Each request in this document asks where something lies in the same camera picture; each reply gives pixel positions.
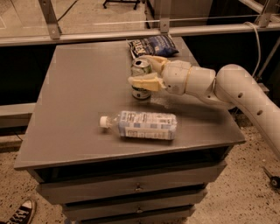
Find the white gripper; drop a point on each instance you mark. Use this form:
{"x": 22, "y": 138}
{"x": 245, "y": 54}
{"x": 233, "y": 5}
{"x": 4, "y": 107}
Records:
{"x": 176, "y": 76}

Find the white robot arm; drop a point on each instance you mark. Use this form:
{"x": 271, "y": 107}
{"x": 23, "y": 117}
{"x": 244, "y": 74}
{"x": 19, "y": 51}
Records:
{"x": 231, "y": 86}

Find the blue chip bag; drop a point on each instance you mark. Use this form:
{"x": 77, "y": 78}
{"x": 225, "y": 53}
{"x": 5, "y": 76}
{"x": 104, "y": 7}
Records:
{"x": 160, "y": 45}

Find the clear plastic water bottle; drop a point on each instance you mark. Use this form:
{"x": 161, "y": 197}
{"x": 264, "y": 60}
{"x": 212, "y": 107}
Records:
{"x": 135, "y": 124}

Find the black stand base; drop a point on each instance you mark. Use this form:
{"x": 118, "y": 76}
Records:
{"x": 135, "y": 2}

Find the grey drawer cabinet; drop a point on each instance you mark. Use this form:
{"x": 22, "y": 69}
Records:
{"x": 107, "y": 157}

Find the grey metal railing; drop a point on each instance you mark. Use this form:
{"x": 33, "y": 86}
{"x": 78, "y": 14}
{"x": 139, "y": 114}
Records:
{"x": 45, "y": 22}

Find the black caster wheel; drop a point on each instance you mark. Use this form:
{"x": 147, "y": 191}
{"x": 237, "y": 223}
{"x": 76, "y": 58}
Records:
{"x": 274, "y": 180}

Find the black white sneaker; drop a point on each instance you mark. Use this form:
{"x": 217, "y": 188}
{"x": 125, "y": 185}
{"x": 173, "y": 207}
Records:
{"x": 24, "y": 213}

